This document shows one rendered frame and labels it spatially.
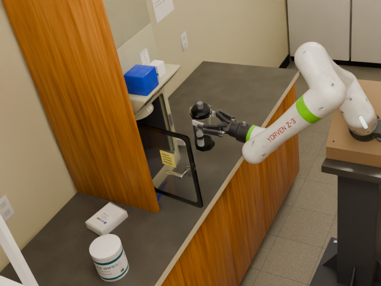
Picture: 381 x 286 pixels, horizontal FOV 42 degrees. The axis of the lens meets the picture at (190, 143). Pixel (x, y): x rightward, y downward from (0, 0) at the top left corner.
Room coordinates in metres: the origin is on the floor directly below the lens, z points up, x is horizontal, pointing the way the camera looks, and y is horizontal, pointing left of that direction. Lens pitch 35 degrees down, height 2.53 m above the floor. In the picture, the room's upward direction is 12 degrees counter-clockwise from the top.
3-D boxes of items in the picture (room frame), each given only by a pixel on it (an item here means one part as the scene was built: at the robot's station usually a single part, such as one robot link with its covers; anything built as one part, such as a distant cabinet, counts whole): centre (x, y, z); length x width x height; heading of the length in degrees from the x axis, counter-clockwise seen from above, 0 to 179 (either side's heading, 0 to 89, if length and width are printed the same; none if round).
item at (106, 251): (1.46, 0.42, 1.02); 0.13 x 0.13 x 0.15
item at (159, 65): (2.01, 0.08, 1.54); 0.05 x 0.05 x 0.06; 49
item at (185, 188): (1.76, 0.12, 1.19); 0.30 x 0.01 x 0.40; 48
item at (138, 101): (1.96, 0.11, 1.46); 0.32 x 0.11 x 0.10; 145
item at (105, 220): (1.76, 0.45, 0.96); 0.16 x 0.12 x 0.04; 133
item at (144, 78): (1.91, 0.15, 1.56); 0.10 x 0.10 x 0.09; 55
